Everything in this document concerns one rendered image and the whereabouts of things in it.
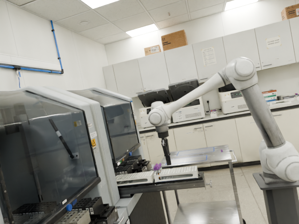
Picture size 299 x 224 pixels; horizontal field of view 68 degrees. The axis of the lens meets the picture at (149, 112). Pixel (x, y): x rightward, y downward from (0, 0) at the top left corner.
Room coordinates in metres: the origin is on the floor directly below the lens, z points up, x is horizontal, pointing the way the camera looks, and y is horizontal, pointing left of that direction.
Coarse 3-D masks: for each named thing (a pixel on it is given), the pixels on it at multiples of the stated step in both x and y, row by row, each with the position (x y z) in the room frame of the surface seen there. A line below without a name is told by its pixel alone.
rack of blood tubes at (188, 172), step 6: (174, 168) 1.57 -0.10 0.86; (180, 168) 1.55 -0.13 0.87; (186, 168) 1.54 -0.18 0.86; (192, 168) 1.50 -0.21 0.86; (162, 174) 1.50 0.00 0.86; (168, 174) 1.49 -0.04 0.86; (174, 174) 1.48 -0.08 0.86; (180, 174) 1.47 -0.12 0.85; (186, 174) 1.56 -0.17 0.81; (192, 174) 1.55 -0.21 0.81; (156, 180) 1.51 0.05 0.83; (162, 180) 1.50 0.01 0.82; (168, 180) 1.49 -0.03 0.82
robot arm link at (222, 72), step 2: (222, 68) 1.46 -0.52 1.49; (224, 68) 1.41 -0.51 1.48; (220, 70) 1.46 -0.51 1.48; (222, 70) 1.43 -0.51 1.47; (224, 70) 1.40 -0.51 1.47; (218, 72) 1.45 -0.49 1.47; (220, 72) 1.43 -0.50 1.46; (222, 72) 1.42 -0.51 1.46; (224, 72) 1.40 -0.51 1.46; (220, 74) 1.43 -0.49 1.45; (222, 74) 1.42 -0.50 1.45; (224, 74) 1.41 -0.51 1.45; (222, 76) 1.42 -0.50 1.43; (224, 76) 1.41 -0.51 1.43; (224, 78) 1.41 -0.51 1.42; (226, 78) 1.40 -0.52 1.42; (224, 80) 1.42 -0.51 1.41; (226, 80) 1.42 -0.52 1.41; (228, 80) 1.41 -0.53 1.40; (226, 82) 1.43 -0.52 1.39; (228, 82) 1.43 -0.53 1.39; (230, 82) 1.42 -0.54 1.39; (226, 84) 1.45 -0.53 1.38
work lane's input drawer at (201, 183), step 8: (200, 176) 1.45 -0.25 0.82; (136, 184) 1.54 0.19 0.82; (144, 184) 1.53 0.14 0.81; (152, 184) 1.52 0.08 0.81; (160, 184) 1.49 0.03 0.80; (168, 184) 1.48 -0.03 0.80; (176, 184) 1.46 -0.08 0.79; (184, 184) 1.45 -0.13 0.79; (192, 184) 1.44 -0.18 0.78; (200, 184) 1.42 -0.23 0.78; (208, 184) 1.47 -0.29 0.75; (120, 192) 1.57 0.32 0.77; (128, 192) 1.55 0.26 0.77; (136, 192) 1.54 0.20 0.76; (144, 192) 1.52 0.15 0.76
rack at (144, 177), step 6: (126, 174) 1.67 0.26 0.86; (132, 174) 1.64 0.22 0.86; (138, 174) 1.61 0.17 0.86; (144, 174) 1.59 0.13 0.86; (150, 174) 1.55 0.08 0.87; (120, 180) 1.58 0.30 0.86; (126, 180) 1.64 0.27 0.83; (132, 180) 1.65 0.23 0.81; (138, 180) 1.64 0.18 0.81; (144, 180) 1.62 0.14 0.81; (150, 180) 1.52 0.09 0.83
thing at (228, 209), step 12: (180, 156) 2.01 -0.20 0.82; (192, 156) 1.93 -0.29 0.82; (204, 156) 1.86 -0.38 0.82; (216, 156) 1.80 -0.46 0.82; (228, 156) 1.74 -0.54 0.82; (180, 204) 2.21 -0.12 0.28; (192, 204) 2.16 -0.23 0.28; (204, 204) 2.11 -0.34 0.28; (216, 204) 2.07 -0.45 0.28; (228, 204) 2.03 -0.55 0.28; (168, 216) 1.84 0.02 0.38; (180, 216) 1.99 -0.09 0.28; (192, 216) 1.95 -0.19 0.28; (204, 216) 1.91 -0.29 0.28; (216, 216) 1.87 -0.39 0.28; (228, 216) 1.84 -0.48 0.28; (240, 216) 1.67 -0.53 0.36
